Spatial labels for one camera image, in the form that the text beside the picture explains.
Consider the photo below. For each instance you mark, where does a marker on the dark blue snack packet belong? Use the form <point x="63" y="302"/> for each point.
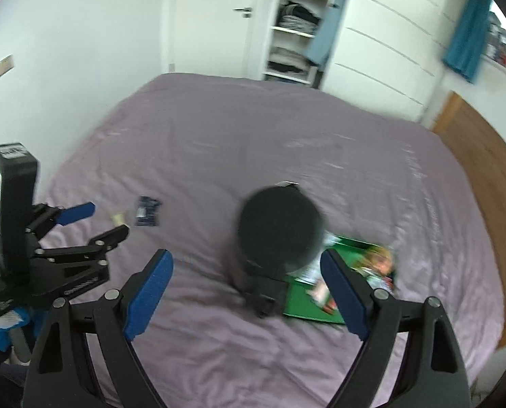
<point x="147" y="211"/>

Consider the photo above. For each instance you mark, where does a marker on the green metal tray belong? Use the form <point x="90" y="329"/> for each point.
<point x="304" y="304"/>

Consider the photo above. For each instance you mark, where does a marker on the white open shelf unit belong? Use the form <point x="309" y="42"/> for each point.
<point x="295" y="38"/>

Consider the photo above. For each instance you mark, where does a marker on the white door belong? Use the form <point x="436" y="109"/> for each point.
<point x="210" y="21"/>

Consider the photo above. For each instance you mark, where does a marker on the clear colourful candy packet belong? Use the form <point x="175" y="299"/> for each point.
<point x="380" y="261"/>

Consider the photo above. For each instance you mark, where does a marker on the grey and black clothes stack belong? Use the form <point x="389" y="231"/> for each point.
<point x="297" y="17"/>

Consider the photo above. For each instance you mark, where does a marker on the person's left hand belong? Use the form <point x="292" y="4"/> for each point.
<point x="6" y="333"/>

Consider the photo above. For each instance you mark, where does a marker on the grey and dark clothes pile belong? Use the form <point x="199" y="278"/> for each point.
<point x="289" y="61"/>

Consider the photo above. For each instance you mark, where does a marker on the beige wall switch plate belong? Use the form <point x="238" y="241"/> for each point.
<point x="0" y="69"/>

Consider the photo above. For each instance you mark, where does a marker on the purple bed sheet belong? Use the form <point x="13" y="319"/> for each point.
<point x="236" y="144"/>

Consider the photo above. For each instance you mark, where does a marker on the wooden headboard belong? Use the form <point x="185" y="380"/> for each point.
<point x="486" y="178"/>

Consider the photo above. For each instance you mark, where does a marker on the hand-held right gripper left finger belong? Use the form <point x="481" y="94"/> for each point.
<point x="148" y="293"/>

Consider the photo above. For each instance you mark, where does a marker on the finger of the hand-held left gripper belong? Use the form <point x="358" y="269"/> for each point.
<point x="110" y="236"/>
<point x="79" y="212"/>

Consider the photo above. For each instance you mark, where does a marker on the small cream wrapper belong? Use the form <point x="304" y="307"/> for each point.
<point x="119" y="219"/>

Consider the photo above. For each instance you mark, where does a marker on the black round container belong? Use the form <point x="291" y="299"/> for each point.
<point x="278" y="229"/>

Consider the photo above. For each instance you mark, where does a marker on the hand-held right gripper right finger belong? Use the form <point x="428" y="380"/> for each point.
<point x="342" y="293"/>

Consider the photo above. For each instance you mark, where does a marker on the white snack packet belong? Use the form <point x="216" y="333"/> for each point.
<point x="310" y="274"/>

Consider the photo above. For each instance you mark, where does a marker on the red snack packet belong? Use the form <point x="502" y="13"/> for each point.
<point x="323" y="297"/>

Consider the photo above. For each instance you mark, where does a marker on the teal hanging cloth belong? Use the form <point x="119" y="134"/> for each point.
<point x="469" y="34"/>

